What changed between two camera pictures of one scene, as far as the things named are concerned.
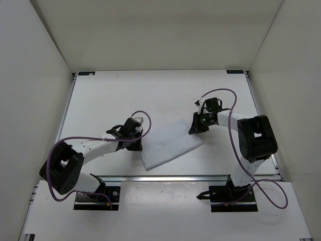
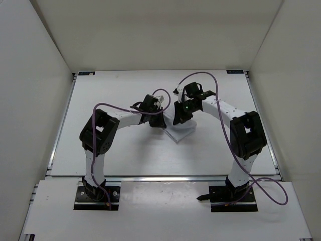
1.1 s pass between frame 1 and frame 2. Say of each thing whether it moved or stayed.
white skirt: moved
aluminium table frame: stayed
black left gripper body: moved
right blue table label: stayed
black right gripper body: moved
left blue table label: stayed
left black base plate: stayed
